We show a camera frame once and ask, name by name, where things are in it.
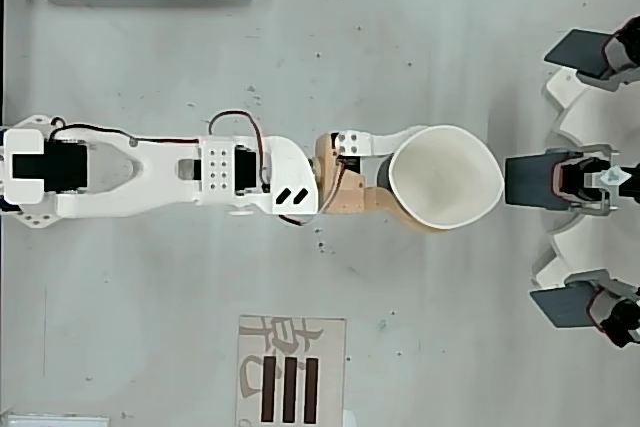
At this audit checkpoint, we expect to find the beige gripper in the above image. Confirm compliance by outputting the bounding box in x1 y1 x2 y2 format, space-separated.
313 126 444 237

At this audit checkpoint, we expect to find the white paper cup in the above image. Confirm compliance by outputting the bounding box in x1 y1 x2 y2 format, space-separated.
375 124 504 232

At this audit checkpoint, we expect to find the dark grey valve paddle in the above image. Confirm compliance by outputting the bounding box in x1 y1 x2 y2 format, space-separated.
504 145 640 217
543 15 640 94
528 270 640 349

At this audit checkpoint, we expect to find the white gear-shaped valve base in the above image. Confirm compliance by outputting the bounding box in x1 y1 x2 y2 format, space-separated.
528 68 640 299

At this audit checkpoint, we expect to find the paper card with black bars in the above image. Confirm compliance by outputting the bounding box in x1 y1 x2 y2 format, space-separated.
234 315 348 427

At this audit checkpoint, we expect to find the black red gripper cable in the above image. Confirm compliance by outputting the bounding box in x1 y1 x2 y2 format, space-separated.
277 155 352 228

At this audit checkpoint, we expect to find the black red looped cable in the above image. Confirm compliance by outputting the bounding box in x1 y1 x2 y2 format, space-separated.
208 110 274 194

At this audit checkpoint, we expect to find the black red arm cable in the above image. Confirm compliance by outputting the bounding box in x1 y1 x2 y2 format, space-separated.
48 116 202 144

